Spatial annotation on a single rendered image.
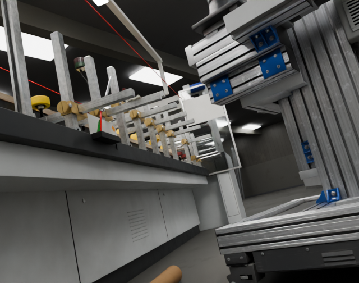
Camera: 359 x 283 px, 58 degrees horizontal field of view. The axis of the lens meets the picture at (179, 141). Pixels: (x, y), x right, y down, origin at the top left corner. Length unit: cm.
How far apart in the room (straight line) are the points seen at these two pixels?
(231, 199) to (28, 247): 290
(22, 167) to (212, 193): 322
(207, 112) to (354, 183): 288
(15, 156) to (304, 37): 112
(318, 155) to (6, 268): 116
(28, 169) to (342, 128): 108
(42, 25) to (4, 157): 405
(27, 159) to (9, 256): 35
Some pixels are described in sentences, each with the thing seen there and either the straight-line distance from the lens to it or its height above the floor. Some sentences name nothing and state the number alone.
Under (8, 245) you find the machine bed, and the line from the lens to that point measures 125.
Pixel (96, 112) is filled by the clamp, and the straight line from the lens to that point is 153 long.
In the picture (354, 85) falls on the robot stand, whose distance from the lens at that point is 136.
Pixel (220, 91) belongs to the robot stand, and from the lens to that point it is 137.
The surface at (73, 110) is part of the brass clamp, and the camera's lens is 132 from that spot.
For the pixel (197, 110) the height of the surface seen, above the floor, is 143.
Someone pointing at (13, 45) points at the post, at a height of 95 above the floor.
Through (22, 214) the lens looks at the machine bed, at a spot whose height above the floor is 44.
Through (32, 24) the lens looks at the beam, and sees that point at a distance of 489.
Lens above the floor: 33
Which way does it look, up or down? 11 degrees up
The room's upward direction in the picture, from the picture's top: 13 degrees counter-clockwise
